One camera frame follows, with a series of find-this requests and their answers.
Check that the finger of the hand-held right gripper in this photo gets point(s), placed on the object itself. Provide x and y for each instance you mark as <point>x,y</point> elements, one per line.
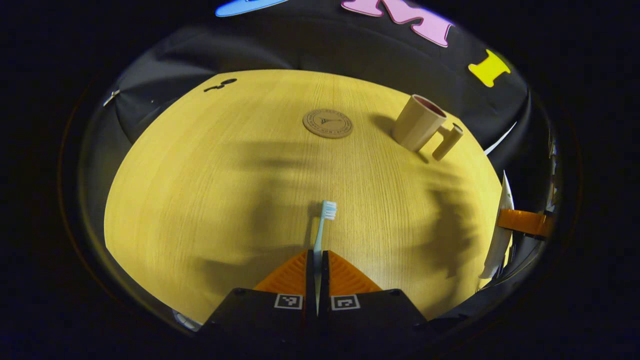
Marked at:
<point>525,222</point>

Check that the round cork coaster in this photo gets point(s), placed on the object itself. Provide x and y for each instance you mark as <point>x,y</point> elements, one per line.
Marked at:
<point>327,124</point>

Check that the light blue toothbrush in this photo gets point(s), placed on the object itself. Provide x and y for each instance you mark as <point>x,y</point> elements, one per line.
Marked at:
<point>326,210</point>

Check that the white cloth clip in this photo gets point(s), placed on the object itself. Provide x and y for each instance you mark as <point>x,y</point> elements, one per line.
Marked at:
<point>111,97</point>

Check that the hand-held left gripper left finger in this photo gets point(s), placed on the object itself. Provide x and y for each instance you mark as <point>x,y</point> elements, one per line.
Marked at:
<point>310,285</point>

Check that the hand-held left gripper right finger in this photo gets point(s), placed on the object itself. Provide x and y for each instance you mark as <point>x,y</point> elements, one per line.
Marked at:
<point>325,285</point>

